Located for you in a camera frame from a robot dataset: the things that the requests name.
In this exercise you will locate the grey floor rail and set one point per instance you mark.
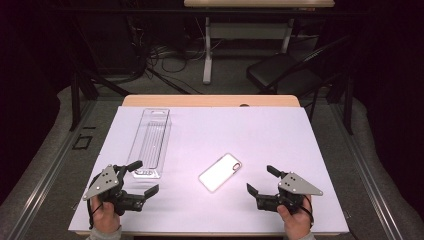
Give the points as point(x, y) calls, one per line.
point(366, 173)
point(50, 170)

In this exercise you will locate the black metal stand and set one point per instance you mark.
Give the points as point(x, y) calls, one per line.
point(348, 106)
point(75, 100)

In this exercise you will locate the translucent phone case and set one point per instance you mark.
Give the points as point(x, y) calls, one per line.
point(218, 173)

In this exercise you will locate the white table cover sheet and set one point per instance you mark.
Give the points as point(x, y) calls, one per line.
point(233, 133)

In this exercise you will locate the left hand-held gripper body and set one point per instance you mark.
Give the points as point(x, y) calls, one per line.
point(106, 181)

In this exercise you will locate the black horizontal metal bar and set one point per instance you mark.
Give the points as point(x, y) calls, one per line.
point(133, 11)

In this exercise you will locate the black folding chair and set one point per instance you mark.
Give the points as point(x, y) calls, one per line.
point(276, 68)

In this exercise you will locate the background table with white legs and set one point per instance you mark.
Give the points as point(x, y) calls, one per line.
point(207, 50)

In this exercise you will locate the clear plastic packaging box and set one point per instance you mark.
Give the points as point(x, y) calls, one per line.
point(150, 140)

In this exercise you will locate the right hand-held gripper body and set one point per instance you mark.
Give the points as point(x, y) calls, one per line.
point(293, 186)

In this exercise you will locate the wooden table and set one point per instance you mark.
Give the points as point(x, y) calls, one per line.
point(200, 100)

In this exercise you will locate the person's left hand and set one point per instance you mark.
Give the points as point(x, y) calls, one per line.
point(105, 216)

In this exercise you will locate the person's right hand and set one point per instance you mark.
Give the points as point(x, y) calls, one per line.
point(295, 221)

